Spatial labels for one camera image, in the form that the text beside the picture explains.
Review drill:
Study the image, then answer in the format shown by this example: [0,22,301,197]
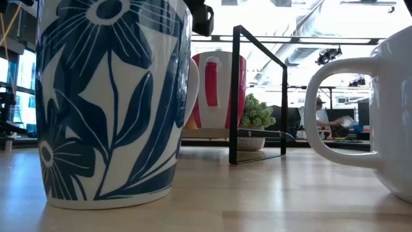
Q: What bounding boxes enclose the long ceiling light bar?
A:
[191,34,387,46]

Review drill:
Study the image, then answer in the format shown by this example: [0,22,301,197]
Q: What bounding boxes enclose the artificial green potted plant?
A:
[237,93,277,152]

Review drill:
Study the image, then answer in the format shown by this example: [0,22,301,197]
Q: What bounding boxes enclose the black computer monitor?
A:
[358,98,371,127]
[328,108,357,128]

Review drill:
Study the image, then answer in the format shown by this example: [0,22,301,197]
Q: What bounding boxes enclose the white mug olive interior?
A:
[304,25,412,204]

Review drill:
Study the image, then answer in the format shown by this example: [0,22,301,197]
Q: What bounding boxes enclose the black ceiling spotlight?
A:
[315,46,343,66]
[348,76,367,88]

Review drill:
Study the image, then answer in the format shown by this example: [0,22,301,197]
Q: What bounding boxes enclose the silver ceiling duct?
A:
[250,0,326,84]

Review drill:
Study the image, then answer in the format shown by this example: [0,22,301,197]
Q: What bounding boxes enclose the red mug white handle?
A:
[191,50,247,130]

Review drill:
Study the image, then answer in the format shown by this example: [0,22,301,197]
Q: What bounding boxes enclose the cream mug with green inside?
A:
[35,0,200,210]

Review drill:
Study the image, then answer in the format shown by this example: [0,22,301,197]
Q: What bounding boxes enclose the large window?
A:
[0,48,37,136]

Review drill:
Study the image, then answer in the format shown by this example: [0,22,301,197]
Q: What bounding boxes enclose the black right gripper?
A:
[183,0,215,37]

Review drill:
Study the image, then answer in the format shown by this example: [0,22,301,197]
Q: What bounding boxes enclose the black metal table frame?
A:
[0,137,371,152]

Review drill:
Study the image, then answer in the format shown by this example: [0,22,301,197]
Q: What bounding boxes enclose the yellow cable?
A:
[0,3,22,94]

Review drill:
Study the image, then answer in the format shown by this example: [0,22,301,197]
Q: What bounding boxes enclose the person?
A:
[314,96,344,139]

